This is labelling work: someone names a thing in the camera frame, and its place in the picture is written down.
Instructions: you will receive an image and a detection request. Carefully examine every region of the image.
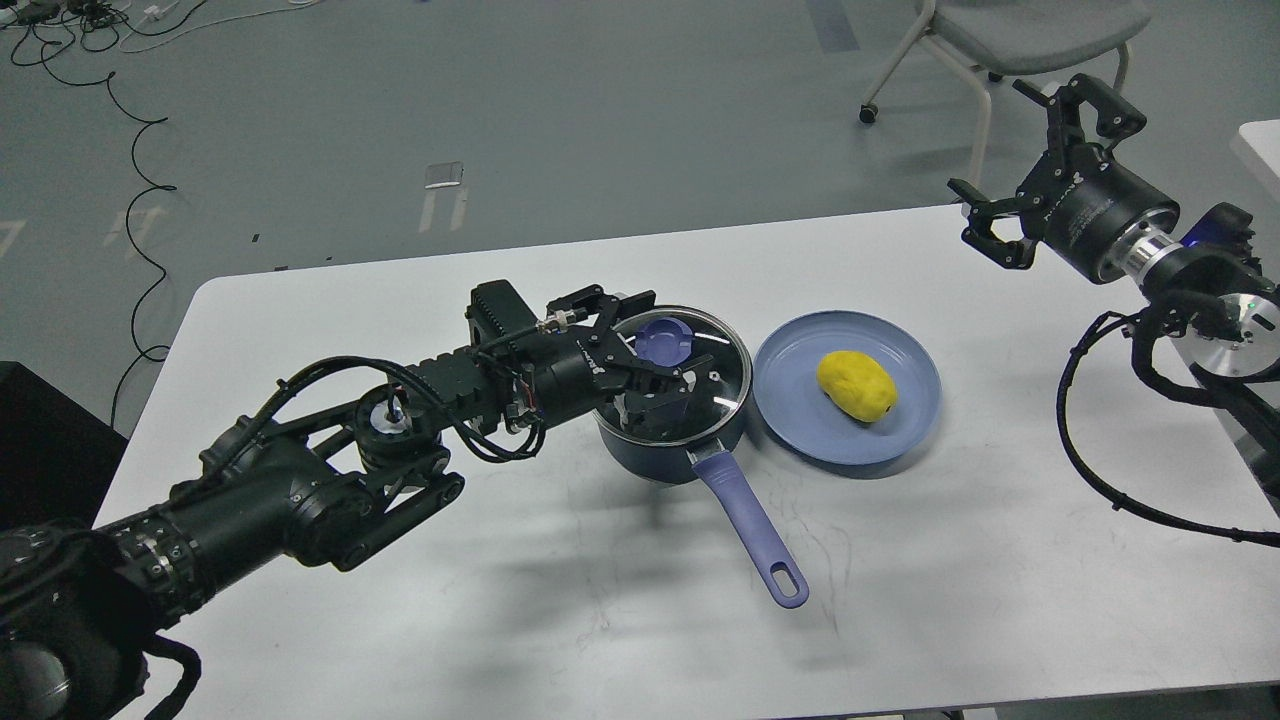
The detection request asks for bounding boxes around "small grey floor plate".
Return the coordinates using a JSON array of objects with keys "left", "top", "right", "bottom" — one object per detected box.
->
[{"left": 422, "top": 161, "right": 465, "bottom": 190}]

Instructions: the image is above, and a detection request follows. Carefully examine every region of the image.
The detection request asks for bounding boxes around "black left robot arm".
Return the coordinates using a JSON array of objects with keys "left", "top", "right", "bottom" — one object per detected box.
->
[{"left": 3, "top": 281, "right": 713, "bottom": 719}]

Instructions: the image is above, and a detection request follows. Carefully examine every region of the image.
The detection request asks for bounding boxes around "grey office chair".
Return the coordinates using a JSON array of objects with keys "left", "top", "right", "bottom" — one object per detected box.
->
[{"left": 858, "top": 1, "right": 1153, "bottom": 184}]

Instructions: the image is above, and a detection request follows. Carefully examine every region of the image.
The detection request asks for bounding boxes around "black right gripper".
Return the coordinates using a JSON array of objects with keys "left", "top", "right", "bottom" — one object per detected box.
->
[{"left": 948, "top": 73, "right": 1181, "bottom": 286}]

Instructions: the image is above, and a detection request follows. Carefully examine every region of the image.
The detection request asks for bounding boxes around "white floor cable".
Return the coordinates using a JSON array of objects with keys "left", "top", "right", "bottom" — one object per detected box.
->
[{"left": 118, "top": 0, "right": 321, "bottom": 53}]

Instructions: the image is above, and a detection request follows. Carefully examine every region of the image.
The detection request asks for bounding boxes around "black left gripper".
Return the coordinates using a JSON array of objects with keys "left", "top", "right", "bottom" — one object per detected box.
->
[{"left": 520, "top": 284, "right": 716, "bottom": 441}]

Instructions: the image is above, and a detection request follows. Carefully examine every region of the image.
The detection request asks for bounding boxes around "white table at right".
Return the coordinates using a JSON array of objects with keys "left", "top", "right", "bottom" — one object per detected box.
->
[{"left": 1230, "top": 118, "right": 1280, "bottom": 201}]

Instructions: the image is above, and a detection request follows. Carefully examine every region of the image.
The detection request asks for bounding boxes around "dark blue saucepan purple handle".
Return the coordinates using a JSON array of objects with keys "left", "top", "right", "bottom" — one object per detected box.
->
[{"left": 590, "top": 305, "right": 810, "bottom": 610}]

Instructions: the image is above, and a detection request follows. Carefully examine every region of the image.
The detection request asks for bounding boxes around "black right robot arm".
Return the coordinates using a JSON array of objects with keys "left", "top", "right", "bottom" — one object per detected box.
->
[{"left": 948, "top": 73, "right": 1279, "bottom": 548}]

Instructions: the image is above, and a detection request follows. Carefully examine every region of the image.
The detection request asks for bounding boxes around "black floor cable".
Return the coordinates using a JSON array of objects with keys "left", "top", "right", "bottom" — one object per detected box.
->
[{"left": 0, "top": 0, "right": 206, "bottom": 429}]

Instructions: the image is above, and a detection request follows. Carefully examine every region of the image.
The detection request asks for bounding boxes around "blue round plate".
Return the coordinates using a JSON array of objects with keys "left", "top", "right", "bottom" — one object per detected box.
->
[{"left": 754, "top": 310, "right": 942, "bottom": 468}]

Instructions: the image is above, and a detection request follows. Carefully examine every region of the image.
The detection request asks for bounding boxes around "glass pot lid purple knob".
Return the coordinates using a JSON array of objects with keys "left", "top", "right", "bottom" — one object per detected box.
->
[{"left": 590, "top": 305, "right": 754, "bottom": 448}]

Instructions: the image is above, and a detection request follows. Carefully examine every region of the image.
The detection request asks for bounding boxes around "black box at left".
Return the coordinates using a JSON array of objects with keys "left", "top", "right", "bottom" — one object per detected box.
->
[{"left": 1, "top": 361, "right": 127, "bottom": 532}]

